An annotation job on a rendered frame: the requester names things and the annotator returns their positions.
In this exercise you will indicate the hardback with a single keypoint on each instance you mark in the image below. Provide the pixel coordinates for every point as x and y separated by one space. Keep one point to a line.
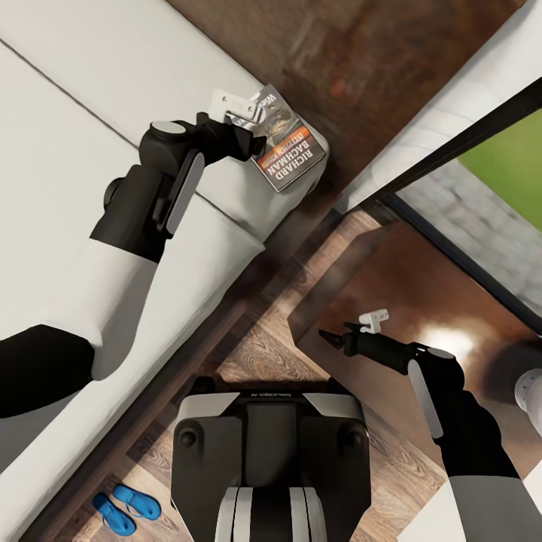
290 148

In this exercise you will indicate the sandal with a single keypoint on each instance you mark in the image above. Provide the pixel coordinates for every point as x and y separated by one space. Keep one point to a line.
117 520
147 506

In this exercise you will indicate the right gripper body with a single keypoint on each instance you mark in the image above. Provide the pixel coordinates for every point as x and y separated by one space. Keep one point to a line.
367 344

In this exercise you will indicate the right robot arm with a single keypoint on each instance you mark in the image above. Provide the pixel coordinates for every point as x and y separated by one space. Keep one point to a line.
493 502

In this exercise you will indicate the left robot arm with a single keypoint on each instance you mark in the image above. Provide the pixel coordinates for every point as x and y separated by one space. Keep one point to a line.
87 327

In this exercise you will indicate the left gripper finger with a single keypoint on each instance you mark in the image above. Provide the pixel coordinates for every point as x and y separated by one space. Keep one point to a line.
257 145

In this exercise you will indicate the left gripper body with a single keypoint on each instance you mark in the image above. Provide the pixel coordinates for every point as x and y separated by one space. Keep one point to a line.
233 140

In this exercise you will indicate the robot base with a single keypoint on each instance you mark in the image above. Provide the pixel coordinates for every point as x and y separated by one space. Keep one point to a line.
270 438

